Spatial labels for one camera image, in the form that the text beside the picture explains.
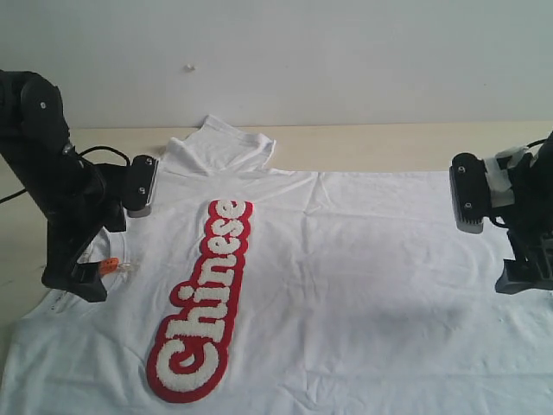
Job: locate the black left gripper fixed finger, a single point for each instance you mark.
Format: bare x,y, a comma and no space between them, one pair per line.
81,279

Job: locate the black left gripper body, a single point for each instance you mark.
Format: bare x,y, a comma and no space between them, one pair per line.
77,213

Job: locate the black left gripper moving finger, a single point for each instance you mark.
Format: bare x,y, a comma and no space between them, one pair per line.
140,182

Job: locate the black right gripper fixed finger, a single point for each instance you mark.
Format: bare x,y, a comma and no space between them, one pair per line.
517,277

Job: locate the black right gripper moving finger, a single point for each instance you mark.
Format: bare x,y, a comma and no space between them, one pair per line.
468,188

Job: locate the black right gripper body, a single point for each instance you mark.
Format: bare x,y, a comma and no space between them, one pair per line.
520,197

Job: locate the white t-shirt red lettering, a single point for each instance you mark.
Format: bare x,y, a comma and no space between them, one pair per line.
249,290

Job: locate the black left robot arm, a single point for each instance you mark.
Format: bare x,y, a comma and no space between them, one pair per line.
35,138

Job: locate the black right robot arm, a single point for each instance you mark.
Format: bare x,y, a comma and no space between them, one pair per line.
513,189

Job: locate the orange clothing tag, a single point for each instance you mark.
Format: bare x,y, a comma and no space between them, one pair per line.
108,266

